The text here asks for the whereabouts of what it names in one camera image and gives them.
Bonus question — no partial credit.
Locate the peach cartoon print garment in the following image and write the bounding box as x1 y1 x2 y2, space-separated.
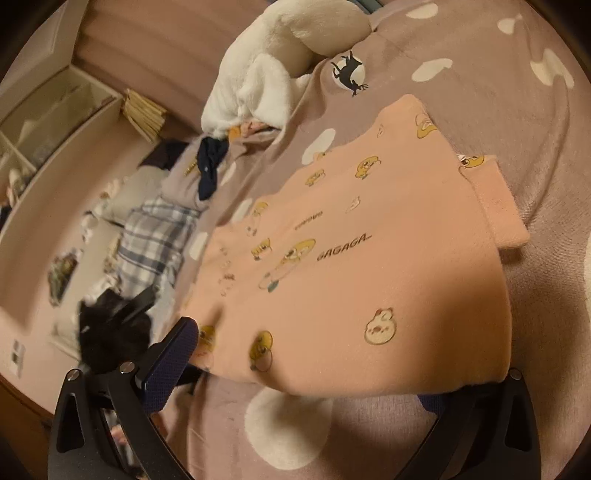
182 95 529 397

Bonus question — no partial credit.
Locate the patterned dark floral cloth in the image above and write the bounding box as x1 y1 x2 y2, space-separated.
47 248 82 307

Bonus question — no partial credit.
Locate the plaid blue grey cloth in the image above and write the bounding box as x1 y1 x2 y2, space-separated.
115 196 200 298

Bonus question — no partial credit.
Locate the grey pillow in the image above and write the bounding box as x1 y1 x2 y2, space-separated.
98 166 169 226

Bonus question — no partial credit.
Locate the navy blue small garment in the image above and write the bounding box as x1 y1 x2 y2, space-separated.
197 137 229 201

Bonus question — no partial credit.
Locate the stack of tan books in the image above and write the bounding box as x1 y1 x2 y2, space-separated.
122 89 167 143

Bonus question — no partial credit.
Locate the white open shelf cabinet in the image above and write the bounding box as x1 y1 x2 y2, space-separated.
1 66 121 224

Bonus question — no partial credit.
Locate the white fluffy blanket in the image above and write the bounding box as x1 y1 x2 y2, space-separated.
201 1 372 138

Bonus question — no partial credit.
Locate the white wall switch plate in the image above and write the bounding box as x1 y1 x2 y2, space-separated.
9 340 26 378

